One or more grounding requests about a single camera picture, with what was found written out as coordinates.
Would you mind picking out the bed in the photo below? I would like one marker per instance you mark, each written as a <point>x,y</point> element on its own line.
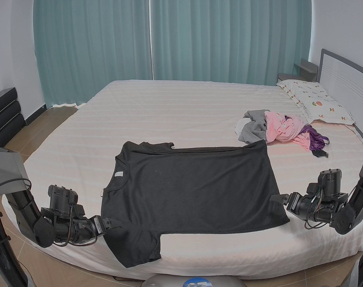
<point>175,112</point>

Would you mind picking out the black chest of drawers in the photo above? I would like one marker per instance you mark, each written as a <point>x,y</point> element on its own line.
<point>5,115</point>

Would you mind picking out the grey bedside table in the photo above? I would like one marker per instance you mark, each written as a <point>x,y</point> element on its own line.
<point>307,68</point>

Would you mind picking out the black T-shirt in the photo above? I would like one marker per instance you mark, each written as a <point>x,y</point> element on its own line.
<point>193,190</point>

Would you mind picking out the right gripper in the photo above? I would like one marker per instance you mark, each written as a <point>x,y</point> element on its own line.
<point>298,205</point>

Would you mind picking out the pink garment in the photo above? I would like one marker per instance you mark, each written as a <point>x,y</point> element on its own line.
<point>281,129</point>

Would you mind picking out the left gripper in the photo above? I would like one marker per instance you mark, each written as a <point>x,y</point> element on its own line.
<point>90,228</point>

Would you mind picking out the grey garment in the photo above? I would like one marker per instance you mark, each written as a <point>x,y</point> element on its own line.
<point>254,130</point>

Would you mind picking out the blue-green curtain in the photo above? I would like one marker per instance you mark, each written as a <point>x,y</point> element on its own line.
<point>91,40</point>
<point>232,34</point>

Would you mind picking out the white printed pillow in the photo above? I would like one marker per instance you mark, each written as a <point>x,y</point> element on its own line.
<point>317,100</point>

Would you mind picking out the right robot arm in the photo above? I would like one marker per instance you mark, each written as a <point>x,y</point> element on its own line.
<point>348,214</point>

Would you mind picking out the purple garment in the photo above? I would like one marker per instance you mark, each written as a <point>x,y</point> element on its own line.
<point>316,137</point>

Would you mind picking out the white garment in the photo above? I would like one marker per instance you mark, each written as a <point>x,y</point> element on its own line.
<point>240,126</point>

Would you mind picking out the small black garment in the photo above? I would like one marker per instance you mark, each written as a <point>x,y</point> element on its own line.
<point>319,153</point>

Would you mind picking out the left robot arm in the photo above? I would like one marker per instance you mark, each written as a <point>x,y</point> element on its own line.
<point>23,208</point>

